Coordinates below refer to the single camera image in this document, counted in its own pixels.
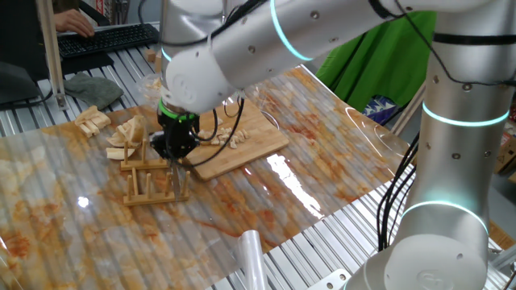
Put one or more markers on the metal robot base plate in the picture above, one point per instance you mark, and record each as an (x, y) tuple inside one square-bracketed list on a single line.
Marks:
[(328, 282)]

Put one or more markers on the long lotus root strip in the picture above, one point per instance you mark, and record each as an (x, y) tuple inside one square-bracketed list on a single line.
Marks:
[(246, 133)]

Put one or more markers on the grey green cloth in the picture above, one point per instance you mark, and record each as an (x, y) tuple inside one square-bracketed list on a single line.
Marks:
[(94, 90)]

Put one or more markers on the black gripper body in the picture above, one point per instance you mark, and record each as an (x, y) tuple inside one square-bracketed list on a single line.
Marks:
[(177, 131)]

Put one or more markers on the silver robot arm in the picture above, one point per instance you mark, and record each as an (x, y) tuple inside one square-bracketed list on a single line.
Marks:
[(455, 161)]

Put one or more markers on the diced lotus root heap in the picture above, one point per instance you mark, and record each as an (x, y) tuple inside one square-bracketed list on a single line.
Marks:
[(155, 84)]

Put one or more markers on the pale lotus root wedge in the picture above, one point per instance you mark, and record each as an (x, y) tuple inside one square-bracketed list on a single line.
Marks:
[(115, 142)]

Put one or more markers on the aluminium frame post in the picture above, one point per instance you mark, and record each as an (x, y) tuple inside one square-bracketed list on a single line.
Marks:
[(409, 108), (50, 60)]

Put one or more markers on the person right hand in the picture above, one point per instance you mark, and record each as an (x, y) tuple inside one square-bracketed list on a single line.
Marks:
[(74, 22)]

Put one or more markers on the green ringed wrist flange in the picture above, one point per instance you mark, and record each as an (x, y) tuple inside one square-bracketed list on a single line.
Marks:
[(173, 114)]

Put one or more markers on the black computer monitor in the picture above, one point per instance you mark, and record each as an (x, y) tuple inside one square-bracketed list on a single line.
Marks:
[(20, 40)]

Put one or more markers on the clear plastic bag roll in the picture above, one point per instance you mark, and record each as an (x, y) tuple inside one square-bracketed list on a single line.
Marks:
[(252, 262)]

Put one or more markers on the bamboo cutting board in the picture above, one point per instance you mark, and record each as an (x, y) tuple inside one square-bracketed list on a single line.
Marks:
[(258, 153)]

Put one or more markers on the steel cleaver knife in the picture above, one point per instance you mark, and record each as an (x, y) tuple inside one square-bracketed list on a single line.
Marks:
[(176, 181)]

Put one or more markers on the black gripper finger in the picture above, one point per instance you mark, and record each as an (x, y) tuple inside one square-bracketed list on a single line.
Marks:
[(192, 147), (159, 147)]

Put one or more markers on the small wooden cube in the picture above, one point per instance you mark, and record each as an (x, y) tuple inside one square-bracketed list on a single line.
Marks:
[(150, 55)]

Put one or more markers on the marble pattern plastic mat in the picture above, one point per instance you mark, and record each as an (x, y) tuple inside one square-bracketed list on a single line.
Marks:
[(121, 241)]

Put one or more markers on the blue patterned bag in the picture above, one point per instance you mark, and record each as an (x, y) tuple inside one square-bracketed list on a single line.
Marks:
[(379, 110)]

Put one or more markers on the wooden peg dish rack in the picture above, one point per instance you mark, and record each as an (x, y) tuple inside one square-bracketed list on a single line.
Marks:
[(157, 198)]

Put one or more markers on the black keyboard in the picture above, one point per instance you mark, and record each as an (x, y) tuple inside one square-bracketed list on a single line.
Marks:
[(121, 38)]

